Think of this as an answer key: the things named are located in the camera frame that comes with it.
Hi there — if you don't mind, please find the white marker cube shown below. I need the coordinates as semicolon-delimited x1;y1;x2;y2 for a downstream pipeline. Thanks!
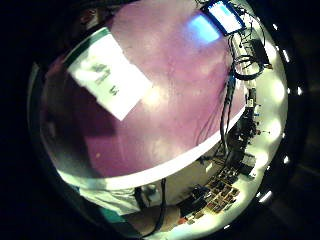
142;184;161;204

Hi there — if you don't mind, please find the the person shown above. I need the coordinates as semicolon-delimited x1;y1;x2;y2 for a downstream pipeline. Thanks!
78;186;143;238

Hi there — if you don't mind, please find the white printed paper sheet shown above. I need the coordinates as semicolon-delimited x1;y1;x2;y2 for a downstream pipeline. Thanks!
63;27;154;122

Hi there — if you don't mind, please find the black box device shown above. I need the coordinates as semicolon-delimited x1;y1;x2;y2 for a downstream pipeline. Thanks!
249;38;272;66

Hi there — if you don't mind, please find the lit computer monitor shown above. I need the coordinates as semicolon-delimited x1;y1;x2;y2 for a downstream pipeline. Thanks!
202;0;248;37

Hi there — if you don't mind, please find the thin black glove cable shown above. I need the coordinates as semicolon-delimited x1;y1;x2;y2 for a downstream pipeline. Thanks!
146;178;168;237

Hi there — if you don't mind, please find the long black cable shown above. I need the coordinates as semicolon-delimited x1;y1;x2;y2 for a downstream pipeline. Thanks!
218;73;238;158

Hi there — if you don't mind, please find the coiled black cable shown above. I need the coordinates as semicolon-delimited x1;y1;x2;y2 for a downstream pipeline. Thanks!
229;54;267;82

